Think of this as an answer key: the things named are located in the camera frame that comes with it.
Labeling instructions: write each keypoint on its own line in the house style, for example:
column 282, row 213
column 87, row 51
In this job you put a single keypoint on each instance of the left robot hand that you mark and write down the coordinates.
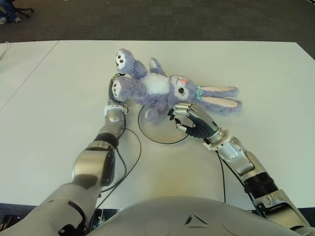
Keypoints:
column 111, row 99

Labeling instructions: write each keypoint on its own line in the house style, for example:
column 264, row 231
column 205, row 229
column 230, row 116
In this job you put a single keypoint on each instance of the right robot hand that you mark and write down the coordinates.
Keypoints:
column 201, row 125

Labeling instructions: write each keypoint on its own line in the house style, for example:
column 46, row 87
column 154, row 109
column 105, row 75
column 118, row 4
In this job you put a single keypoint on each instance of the purple plush bunny doll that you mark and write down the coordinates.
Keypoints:
column 157, row 86

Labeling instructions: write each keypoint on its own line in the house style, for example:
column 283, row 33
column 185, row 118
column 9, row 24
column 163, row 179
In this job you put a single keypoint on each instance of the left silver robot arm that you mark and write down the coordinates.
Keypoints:
column 93, row 164

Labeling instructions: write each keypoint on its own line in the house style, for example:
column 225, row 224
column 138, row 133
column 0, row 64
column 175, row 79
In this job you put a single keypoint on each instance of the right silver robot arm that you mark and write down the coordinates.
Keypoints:
column 246, row 162

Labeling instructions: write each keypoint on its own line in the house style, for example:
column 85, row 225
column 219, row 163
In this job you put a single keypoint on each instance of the white plate black rim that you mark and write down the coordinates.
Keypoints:
column 162, row 132

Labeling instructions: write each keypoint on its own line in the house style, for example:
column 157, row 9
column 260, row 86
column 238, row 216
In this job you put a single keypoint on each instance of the silver robot torso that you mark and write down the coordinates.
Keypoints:
column 192, row 216

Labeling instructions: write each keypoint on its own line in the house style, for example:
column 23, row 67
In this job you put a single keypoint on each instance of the black office chair base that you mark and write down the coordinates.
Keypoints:
column 24, row 9

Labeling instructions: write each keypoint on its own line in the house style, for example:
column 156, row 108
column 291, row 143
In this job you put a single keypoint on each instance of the seated person blue jeans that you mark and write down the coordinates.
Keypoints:
column 9, row 7

